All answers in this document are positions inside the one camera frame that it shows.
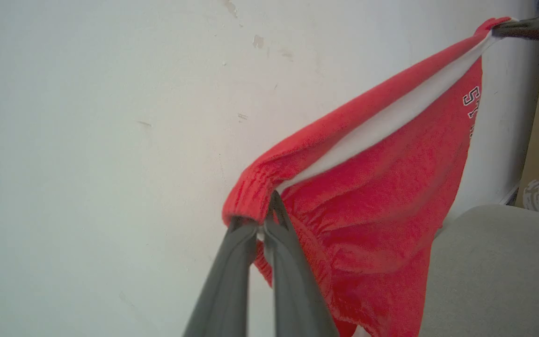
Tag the red shorts with white trim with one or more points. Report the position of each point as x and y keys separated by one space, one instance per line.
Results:
x=372 y=210

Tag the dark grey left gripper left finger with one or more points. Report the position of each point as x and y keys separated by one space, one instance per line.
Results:
x=227 y=290

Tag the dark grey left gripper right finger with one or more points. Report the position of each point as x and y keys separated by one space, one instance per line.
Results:
x=297 y=299

